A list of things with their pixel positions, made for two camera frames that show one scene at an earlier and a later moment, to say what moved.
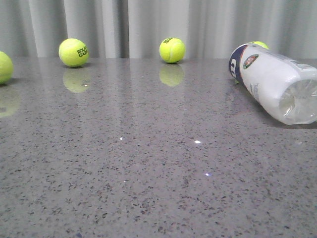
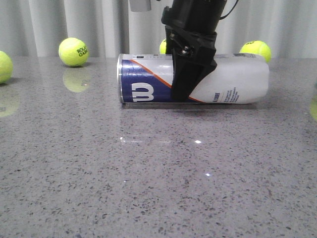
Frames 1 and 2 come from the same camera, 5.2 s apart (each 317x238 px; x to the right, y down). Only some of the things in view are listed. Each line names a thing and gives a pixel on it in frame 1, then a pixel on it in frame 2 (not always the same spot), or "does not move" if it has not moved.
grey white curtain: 136,29 does not move
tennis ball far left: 6,68 does not move
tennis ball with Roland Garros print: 74,52 does not move
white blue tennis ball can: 286,88 -> 241,78
